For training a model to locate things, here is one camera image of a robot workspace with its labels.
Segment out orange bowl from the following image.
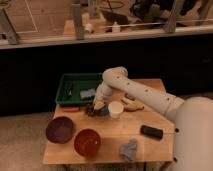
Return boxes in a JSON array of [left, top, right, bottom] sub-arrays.
[[74, 129, 101, 157]]

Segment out red marker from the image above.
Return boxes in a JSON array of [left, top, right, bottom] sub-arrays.
[[62, 107, 80, 112]]

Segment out dark green tool in tray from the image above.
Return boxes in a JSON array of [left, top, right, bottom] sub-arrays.
[[66, 83, 73, 98]]

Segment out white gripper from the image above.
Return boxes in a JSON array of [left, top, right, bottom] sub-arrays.
[[93, 82, 113, 110]]

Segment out small black square object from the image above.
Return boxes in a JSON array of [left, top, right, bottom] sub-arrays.
[[126, 94, 135, 101]]

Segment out purple bowl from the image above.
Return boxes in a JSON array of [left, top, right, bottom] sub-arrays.
[[45, 116, 75, 144]]

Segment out yellow banana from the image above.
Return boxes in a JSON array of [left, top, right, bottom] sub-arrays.
[[121, 97, 144, 111]]

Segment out crumpled grey cloth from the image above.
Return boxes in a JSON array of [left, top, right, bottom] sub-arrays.
[[119, 139, 138, 162]]

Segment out dark purple grapes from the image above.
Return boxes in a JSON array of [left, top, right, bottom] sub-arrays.
[[85, 104, 99, 116]]

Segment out blue cup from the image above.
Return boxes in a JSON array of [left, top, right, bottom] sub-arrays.
[[98, 105, 109, 116]]

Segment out green plastic tray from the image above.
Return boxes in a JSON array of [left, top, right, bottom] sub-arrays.
[[55, 73, 102, 106]]

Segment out white paper cup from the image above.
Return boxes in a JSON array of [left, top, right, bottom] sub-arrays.
[[108, 101, 124, 119]]

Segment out grey sponge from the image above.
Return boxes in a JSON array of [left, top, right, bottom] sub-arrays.
[[80, 88, 96, 100]]

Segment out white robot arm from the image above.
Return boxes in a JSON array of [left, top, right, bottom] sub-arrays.
[[94, 67, 213, 171]]

